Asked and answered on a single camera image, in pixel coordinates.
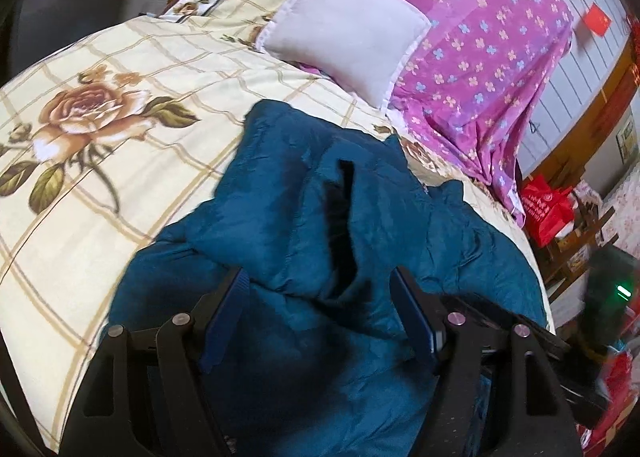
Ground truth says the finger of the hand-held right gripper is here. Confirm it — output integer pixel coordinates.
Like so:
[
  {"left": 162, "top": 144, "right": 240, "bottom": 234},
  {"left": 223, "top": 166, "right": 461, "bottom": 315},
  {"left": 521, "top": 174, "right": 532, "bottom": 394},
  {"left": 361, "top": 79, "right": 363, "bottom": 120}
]
[{"left": 462, "top": 292, "right": 572, "bottom": 354}]

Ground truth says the red cloth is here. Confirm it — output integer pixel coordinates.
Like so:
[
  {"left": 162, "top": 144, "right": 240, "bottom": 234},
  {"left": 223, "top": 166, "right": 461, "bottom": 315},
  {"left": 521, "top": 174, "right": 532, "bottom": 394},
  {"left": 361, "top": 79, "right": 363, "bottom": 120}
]
[{"left": 575, "top": 352, "right": 640, "bottom": 457}]

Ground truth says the wall calendar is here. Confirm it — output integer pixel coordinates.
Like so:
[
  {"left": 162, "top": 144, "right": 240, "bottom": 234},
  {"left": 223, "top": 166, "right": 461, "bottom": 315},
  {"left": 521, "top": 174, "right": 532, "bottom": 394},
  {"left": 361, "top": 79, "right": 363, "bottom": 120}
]
[{"left": 616, "top": 117, "right": 640, "bottom": 162}]

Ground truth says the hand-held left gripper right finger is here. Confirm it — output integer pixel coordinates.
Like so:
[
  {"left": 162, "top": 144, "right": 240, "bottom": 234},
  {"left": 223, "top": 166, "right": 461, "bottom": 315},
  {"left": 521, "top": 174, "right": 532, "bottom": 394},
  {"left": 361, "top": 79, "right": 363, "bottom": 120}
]
[{"left": 390, "top": 267, "right": 583, "bottom": 457}]

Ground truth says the pink floral curtain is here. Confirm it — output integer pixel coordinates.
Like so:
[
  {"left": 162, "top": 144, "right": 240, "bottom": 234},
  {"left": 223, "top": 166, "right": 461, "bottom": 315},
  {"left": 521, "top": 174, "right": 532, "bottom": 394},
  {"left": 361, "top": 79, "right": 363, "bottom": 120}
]
[{"left": 600, "top": 172, "right": 640, "bottom": 250}]

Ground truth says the cream checked floral bed sheet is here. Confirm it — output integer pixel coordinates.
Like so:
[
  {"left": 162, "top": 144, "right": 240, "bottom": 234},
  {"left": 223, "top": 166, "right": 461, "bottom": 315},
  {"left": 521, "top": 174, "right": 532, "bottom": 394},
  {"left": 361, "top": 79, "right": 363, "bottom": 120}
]
[{"left": 0, "top": 0, "right": 556, "bottom": 453}]

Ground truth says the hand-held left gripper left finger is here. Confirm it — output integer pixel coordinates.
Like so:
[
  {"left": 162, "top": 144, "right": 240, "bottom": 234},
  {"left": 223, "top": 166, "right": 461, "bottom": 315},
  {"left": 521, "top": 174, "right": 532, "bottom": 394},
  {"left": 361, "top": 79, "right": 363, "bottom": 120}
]
[{"left": 57, "top": 267, "right": 251, "bottom": 457}]

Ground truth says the pink floral blanket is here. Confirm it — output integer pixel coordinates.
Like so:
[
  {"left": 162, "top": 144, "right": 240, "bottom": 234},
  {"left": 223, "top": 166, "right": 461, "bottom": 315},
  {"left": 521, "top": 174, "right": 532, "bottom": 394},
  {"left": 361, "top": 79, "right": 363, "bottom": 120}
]
[{"left": 300, "top": 0, "right": 575, "bottom": 228}]

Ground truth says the wooden chair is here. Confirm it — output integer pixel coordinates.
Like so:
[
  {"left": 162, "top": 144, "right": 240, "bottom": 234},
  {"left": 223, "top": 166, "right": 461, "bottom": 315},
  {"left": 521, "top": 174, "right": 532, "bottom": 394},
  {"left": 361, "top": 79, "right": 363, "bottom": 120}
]
[{"left": 545, "top": 187, "right": 621, "bottom": 298}]

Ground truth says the red wall envelope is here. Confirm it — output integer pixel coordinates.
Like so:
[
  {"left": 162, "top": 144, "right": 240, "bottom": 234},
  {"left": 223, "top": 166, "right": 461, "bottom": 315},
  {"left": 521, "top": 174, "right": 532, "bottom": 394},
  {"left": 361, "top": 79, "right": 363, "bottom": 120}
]
[{"left": 585, "top": 4, "right": 613, "bottom": 35}]

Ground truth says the white square pillow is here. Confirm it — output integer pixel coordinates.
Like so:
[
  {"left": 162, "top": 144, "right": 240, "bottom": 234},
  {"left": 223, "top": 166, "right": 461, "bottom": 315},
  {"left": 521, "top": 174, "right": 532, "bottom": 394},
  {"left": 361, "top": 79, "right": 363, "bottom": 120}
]
[{"left": 255, "top": 0, "right": 432, "bottom": 110}]

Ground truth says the red shopping bag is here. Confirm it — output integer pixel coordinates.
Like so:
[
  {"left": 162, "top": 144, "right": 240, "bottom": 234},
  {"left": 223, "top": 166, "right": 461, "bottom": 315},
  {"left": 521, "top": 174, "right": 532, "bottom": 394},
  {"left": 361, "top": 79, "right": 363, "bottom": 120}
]
[{"left": 520, "top": 174, "right": 576, "bottom": 245}]

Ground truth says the teal puffer jacket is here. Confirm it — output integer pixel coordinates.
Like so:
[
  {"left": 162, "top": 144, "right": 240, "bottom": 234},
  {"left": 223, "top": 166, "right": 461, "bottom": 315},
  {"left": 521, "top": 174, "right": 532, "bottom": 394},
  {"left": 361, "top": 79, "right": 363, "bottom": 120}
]
[{"left": 107, "top": 99, "right": 548, "bottom": 457}]

